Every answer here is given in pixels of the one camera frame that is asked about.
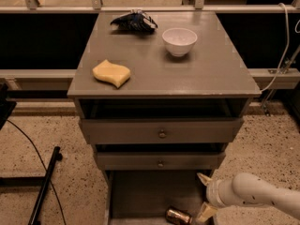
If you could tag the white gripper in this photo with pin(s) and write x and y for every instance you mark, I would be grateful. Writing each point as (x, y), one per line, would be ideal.
(213, 192)

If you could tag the orange soda can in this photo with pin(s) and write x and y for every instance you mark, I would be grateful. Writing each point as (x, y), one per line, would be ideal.
(177, 217)

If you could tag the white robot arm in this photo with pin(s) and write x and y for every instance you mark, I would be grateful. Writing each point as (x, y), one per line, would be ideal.
(246, 190)

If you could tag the bottom grey drawer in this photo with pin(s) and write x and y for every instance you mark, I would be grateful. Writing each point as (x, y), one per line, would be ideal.
(143, 197)

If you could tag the grey drawer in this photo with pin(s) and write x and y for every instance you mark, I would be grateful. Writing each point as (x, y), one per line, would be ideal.
(141, 161)
(143, 197)
(147, 131)

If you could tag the grey drawer cabinet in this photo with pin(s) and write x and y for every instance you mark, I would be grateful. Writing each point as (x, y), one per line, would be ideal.
(209, 82)

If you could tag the middle grey drawer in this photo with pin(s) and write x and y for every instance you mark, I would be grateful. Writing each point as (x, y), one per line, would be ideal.
(141, 161)

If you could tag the top grey drawer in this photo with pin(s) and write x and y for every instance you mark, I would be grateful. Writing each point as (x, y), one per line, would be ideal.
(147, 131)

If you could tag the yellow sponge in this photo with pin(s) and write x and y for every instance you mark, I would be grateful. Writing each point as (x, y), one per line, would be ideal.
(111, 73)

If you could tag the black stand leg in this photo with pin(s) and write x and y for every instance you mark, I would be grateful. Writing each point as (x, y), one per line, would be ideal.
(46, 180)

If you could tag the white bowl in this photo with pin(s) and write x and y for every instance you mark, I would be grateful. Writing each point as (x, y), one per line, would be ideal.
(179, 41)

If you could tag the blue chip bag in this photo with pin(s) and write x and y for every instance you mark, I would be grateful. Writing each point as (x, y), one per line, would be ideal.
(136, 20)

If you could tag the black equipment at left edge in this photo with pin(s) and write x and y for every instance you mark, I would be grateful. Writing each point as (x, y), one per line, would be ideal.
(6, 107)

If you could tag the metal railing frame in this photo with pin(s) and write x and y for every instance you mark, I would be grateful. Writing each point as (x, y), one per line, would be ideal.
(43, 41)

